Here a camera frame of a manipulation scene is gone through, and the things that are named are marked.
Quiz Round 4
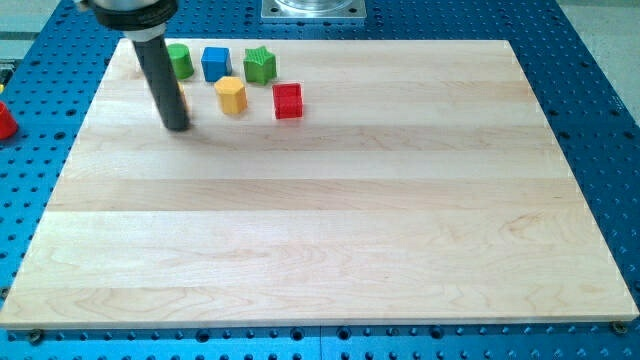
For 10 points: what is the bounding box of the green star block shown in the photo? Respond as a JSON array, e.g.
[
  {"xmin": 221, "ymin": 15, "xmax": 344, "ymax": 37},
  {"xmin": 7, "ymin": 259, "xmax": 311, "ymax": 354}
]
[{"xmin": 243, "ymin": 46, "xmax": 277, "ymax": 85}]

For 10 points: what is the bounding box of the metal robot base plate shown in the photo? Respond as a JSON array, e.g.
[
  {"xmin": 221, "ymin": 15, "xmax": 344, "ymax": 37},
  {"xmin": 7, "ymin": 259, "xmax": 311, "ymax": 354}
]
[{"xmin": 261, "ymin": 0, "xmax": 366, "ymax": 20}]

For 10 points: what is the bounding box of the green cylinder block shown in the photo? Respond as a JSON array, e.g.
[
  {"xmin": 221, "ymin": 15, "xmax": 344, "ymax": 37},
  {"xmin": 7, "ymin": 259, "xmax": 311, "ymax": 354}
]
[{"xmin": 167, "ymin": 43, "xmax": 194, "ymax": 80}]

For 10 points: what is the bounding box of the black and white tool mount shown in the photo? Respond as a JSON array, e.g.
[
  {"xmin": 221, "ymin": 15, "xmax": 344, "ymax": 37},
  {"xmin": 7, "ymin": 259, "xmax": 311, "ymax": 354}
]
[{"xmin": 74, "ymin": 0, "xmax": 179, "ymax": 42}]

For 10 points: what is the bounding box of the yellow hexagon block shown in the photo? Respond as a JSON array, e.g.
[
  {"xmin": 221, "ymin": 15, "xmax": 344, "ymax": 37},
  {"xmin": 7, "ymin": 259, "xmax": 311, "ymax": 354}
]
[{"xmin": 214, "ymin": 76, "xmax": 248, "ymax": 115}]

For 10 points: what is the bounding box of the yellow block behind rod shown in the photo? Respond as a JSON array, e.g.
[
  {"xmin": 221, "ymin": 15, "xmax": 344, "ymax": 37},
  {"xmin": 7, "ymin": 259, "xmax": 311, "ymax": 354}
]
[{"xmin": 178, "ymin": 82, "xmax": 189, "ymax": 113}]

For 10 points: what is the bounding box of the wooden board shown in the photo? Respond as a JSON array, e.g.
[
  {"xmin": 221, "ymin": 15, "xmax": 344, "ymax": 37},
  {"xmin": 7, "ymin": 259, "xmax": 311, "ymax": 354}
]
[{"xmin": 1, "ymin": 40, "xmax": 638, "ymax": 329}]

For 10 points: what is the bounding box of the red star block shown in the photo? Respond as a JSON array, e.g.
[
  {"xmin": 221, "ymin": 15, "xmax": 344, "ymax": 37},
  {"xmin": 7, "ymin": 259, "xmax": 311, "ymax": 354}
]
[{"xmin": 272, "ymin": 83, "xmax": 304, "ymax": 120}]

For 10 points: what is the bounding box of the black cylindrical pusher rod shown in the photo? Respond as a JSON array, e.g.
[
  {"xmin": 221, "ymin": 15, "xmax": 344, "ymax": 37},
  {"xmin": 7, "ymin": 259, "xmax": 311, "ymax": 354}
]
[{"xmin": 133, "ymin": 35, "xmax": 190, "ymax": 131}]

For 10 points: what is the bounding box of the blue cube block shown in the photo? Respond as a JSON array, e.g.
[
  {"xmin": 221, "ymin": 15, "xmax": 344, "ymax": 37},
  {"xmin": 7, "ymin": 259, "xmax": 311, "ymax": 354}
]
[{"xmin": 201, "ymin": 47, "xmax": 232, "ymax": 82}]

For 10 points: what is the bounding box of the red block off board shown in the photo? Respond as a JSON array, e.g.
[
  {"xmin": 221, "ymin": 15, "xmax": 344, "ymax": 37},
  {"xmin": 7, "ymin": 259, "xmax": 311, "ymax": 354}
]
[{"xmin": 0, "ymin": 102, "xmax": 19, "ymax": 140}]

